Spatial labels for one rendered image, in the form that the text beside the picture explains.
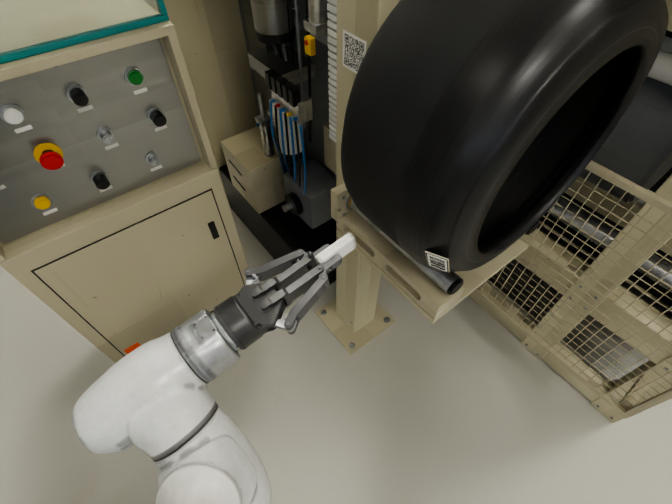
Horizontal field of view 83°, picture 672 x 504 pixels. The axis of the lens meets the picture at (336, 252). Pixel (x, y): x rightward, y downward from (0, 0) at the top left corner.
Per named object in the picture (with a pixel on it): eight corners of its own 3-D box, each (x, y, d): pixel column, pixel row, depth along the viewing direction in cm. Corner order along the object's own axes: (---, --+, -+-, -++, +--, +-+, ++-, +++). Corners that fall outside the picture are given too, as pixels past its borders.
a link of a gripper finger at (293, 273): (261, 310, 58) (256, 304, 59) (318, 267, 61) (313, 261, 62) (254, 299, 55) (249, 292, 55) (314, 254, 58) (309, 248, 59)
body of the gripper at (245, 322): (230, 344, 49) (288, 301, 52) (202, 299, 54) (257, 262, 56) (248, 361, 56) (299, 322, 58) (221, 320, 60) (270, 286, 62)
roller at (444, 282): (347, 196, 96) (360, 188, 97) (347, 208, 99) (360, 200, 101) (452, 288, 79) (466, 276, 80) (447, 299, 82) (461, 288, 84)
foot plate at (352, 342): (315, 312, 179) (314, 310, 178) (358, 283, 189) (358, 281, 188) (350, 355, 166) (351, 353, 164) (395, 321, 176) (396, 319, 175)
